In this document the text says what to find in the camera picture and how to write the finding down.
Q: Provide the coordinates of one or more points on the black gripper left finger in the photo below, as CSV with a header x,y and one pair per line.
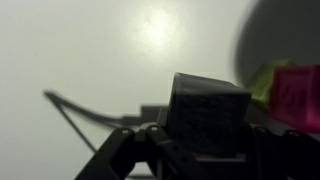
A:
x,y
113,156

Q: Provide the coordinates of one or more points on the pink block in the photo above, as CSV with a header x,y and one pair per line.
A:
x,y
296,96

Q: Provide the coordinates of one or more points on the grey block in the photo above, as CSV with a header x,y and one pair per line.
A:
x,y
206,113

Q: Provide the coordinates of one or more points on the yellow-green block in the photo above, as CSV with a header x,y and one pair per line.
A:
x,y
263,83

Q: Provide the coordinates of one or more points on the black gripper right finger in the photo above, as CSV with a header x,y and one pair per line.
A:
x,y
286,156

